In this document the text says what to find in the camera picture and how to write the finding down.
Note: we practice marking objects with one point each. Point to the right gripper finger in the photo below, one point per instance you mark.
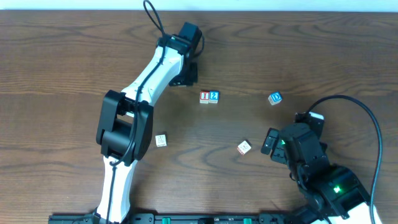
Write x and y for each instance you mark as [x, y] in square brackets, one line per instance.
[270, 142]
[278, 155]

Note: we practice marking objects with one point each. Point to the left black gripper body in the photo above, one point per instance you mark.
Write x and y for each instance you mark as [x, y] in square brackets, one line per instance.
[184, 79]

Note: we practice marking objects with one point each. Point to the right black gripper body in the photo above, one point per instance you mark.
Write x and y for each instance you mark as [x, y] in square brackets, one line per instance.
[278, 147]

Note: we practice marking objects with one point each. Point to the red letter I block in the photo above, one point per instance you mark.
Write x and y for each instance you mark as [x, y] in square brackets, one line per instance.
[204, 97]

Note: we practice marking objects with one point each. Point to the blue number 2 block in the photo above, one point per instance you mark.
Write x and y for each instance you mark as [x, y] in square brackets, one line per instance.
[214, 97]

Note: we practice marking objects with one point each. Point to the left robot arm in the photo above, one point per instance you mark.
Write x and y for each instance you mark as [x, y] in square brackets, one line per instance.
[126, 120]

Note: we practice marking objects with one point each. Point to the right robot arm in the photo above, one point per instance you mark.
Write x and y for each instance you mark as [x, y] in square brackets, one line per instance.
[334, 193]

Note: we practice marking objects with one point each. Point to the white block with red edge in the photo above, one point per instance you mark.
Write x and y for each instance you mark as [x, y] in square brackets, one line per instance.
[243, 147]

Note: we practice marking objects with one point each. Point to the blue letter D block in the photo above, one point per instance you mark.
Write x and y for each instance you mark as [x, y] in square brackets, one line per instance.
[275, 98]

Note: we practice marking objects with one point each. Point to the plain white wooden block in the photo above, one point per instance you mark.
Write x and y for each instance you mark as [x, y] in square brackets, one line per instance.
[161, 140]

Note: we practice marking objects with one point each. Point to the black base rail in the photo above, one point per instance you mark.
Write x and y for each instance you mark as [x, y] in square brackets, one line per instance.
[148, 218]

